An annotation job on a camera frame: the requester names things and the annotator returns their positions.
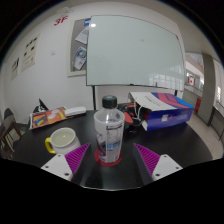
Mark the white mug with yellow handle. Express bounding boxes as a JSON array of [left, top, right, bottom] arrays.
[[44, 127, 82, 156]]

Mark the large white wall poster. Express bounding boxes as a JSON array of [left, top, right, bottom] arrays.
[[20, 34, 41, 73]]

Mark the large glass whiteboard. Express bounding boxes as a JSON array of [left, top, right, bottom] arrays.
[[85, 14, 186, 111]]

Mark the black jacket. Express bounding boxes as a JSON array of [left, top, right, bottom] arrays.
[[32, 98, 50, 114]]

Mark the grey chair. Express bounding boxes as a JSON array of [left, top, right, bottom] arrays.
[[3, 107, 16, 120]]

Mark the blue and white paper bag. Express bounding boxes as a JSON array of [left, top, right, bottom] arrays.
[[128, 91, 195, 132]]

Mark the clear plastic water bottle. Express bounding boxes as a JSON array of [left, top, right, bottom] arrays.
[[93, 95, 126, 164]]

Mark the grey bulletin board with papers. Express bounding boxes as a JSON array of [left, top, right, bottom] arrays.
[[67, 17, 92, 78]]

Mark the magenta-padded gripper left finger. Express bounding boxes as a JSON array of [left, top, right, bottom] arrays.
[[40, 142, 92, 183]]

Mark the flat white case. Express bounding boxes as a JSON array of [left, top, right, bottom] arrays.
[[64, 106, 88, 118]]

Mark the flat round red coaster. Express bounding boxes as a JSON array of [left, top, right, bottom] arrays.
[[94, 148, 123, 168]]

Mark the colourful orange magazine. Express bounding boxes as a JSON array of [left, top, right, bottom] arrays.
[[29, 106, 70, 130]]

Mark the red and black tool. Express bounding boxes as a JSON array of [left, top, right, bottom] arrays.
[[116, 102, 145, 133]]

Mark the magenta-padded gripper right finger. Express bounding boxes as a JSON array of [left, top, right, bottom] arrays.
[[133, 142, 184, 182]]

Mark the small white wall poster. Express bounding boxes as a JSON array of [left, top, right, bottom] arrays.
[[10, 57, 21, 81]]

